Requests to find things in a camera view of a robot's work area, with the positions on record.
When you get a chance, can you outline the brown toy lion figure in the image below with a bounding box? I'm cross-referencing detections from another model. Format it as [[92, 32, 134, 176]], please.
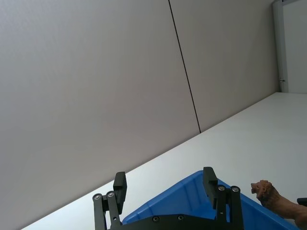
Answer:
[[250, 180, 307, 227]]

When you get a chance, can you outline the white door frame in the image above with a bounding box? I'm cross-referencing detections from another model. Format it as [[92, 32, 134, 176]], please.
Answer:
[[272, 0, 307, 93]]

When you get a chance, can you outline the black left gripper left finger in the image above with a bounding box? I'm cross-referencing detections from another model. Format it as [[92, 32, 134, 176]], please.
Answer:
[[92, 171, 128, 230]]

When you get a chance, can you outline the blue plastic bin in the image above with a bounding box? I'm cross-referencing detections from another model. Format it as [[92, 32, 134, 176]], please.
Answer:
[[122, 170, 299, 230]]

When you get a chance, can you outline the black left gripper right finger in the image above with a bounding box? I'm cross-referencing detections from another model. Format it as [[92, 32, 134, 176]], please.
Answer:
[[202, 166, 244, 230]]

